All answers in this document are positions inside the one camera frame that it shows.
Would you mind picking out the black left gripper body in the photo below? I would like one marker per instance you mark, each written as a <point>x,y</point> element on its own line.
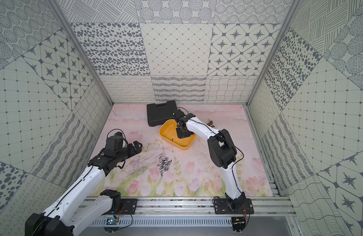
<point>131,148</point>

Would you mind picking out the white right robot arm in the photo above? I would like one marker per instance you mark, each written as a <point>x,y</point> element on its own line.
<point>221,149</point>

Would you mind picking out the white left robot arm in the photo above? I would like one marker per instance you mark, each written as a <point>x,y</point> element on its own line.
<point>62,217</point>

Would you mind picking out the yellow plastic storage box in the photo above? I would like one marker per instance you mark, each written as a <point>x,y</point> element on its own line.
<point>168,132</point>

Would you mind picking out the black plastic tool case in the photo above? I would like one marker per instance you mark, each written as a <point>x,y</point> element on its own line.
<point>158,114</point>

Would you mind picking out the brown water tap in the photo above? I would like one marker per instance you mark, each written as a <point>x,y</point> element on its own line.
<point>210,123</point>

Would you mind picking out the pile of metal bits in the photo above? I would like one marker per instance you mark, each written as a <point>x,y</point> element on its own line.
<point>163,164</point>

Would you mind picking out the small green circuit board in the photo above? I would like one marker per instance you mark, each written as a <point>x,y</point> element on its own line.
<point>111,221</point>

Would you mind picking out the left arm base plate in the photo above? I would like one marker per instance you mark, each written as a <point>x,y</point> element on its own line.
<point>124,206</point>

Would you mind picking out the aluminium mounting rail frame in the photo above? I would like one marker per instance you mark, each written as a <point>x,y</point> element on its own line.
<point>199,212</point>

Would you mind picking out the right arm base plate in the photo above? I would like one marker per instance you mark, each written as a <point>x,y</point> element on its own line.
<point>226,206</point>

